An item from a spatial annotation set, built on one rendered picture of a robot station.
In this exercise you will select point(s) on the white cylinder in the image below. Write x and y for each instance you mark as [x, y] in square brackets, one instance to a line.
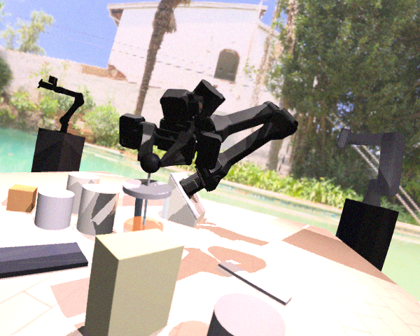
[97, 210]
[75, 183]

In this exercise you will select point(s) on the beige rectangular block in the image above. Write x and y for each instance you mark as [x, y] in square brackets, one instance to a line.
[132, 282]

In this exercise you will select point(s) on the orange cube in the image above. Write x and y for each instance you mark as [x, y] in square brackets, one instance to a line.
[21, 198]

